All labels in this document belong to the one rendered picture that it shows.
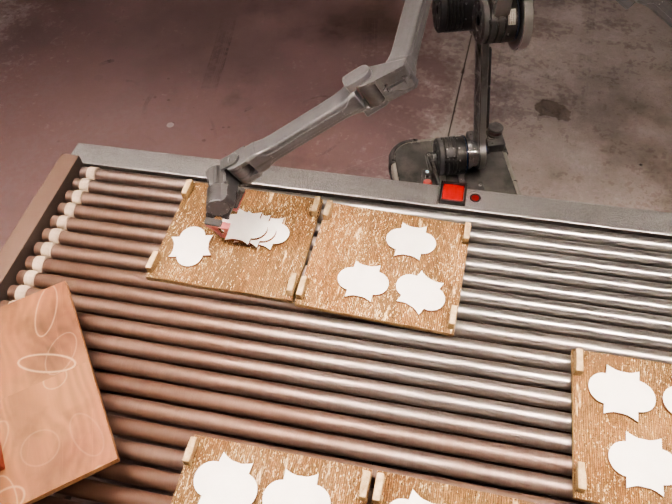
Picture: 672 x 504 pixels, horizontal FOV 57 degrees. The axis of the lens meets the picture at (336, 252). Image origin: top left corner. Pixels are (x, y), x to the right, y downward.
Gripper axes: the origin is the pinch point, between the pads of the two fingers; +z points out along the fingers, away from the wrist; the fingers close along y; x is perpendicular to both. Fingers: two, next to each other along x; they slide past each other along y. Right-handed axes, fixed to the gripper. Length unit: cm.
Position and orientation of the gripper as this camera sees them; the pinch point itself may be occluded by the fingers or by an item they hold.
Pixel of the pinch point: (228, 221)
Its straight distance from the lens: 176.6
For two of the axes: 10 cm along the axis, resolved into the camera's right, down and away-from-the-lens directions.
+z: 0.2, 5.9, 8.0
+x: -9.7, -1.9, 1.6
